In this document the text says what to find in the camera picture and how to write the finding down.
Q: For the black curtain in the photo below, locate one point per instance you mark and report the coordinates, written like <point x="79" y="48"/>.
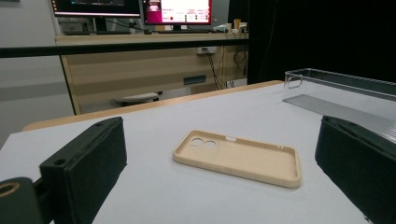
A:
<point x="327" y="34"/>

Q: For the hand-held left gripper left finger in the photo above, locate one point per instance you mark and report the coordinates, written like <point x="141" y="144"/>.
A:
<point x="87" y="168"/>

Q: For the grey stool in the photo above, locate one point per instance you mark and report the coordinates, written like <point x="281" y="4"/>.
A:
<point x="137" y="98"/>

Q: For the beige phone case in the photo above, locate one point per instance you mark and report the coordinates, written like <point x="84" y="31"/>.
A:
<point x="249" y="161"/>

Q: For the white power strip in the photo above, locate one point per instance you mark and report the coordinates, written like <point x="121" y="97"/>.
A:
<point x="207" y="50"/>

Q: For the white table mat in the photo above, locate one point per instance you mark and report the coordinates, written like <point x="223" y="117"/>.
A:
<point x="174" y="199"/>

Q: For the wooden board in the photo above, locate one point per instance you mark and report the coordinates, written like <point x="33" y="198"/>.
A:
<point x="124" y="109"/>

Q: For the black horizontal frame bar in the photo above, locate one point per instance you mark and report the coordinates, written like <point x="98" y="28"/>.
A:
<point x="93" y="49"/>

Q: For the clear plastic tray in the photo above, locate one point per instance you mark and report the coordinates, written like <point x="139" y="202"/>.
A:
<point x="342" y="110"/>

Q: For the monitor with pink screen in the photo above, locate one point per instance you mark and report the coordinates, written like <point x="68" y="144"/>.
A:
<point x="183" y="11"/>

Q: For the black keyboard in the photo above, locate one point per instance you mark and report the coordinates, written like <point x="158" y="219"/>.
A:
<point x="96" y="32"/>
<point x="183" y="31"/>

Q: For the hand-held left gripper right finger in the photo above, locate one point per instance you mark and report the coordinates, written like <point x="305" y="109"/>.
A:
<point x="358" y="168"/>

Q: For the light wooden desk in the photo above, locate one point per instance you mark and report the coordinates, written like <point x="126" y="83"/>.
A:
<point x="130" y="71"/>

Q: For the dark computer monitor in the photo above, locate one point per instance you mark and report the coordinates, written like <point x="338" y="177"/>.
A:
<point x="93" y="6"/>

